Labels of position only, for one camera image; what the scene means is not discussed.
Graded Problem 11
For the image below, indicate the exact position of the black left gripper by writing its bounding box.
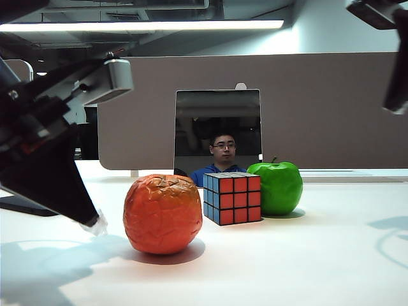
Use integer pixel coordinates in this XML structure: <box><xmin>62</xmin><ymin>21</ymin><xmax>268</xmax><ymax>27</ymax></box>
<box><xmin>0</xmin><ymin>59</ymin><xmax>111</xmax><ymax>236</ymax></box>

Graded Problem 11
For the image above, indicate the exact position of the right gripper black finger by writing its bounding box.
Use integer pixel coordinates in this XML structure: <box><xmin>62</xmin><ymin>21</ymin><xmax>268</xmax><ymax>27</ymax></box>
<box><xmin>381</xmin><ymin>8</ymin><xmax>408</xmax><ymax>116</ymax></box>

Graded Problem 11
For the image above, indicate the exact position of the wrinkled orange toy fruit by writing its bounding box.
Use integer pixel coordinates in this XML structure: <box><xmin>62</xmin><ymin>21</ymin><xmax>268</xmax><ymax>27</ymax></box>
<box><xmin>123</xmin><ymin>173</ymin><xmax>204</xmax><ymax>255</ymax></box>

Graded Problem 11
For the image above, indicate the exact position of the green toy apple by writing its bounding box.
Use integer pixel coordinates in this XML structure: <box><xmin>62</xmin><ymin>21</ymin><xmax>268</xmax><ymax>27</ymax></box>
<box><xmin>246</xmin><ymin>156</ymin><xmax>303</xmax><ymax>217</ymax></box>

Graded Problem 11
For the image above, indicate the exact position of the Rubik's cube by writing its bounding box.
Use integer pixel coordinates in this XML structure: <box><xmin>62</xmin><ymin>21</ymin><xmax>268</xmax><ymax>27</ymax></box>
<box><xmin>203</xmin><ymin>171</ymin><xmax>263</xmax><ymax>227</ymax></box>

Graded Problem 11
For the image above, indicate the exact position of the black smartphone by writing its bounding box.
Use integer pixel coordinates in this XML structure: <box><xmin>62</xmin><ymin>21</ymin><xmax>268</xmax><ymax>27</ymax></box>
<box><xmin>0</xmin><ymin>190</ymin><xmax>60</xmax><ymax>217</ymax></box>

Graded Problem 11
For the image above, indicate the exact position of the wide brown desk partition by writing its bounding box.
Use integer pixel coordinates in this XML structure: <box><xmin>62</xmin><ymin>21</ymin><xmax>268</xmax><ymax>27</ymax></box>
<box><xmin>97</xmin><ymin>52</ymin><xmax>408</xmax><ymax>171</ymax></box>

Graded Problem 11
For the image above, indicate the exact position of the narrow brown desk partition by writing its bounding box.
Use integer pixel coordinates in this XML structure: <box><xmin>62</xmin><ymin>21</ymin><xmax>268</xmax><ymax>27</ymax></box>
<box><xmin>4</xmin><ymin>59</ymin><xmax>34</xmax><ymax>84</ymax></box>

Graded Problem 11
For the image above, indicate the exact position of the long ceiling light strip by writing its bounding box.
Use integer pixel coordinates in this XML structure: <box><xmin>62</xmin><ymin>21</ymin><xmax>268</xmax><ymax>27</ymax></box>
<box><xmin>0</xmin><ymin>20</ymin><xmax>285</xmax><ymax>33</ymax></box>

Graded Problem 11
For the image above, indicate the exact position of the black monitor screen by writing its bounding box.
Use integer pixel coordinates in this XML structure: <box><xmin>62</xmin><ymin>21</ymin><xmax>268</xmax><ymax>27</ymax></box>
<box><xmin>173</xmin><ymin>89</ymin><xmax>265</xmax><ymax>180</ymax></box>

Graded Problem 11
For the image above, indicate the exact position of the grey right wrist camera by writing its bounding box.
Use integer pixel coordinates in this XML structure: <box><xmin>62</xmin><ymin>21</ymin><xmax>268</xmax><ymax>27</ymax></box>
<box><xmin>346</xmin><ymin>0</ymin><xmax>408</xmax><ymax>30</ymax></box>

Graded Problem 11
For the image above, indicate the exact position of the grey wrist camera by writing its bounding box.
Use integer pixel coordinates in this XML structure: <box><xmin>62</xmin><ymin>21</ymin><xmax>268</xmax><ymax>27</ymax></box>
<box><xmin>83</xmin><ymin>50</ymin><xmax>135</xmax><ymax>106</ymax></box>
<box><xmin>346</xmin><ymin>0</ymin><xmax>408</xmax><ymax>30</ymax></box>

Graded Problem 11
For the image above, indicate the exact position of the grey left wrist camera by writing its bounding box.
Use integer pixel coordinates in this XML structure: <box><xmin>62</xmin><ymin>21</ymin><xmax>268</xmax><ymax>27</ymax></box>
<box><xmin>83</xmin><ymin>50</ymin><xmax>135</xmax><ymax>106</ymax></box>

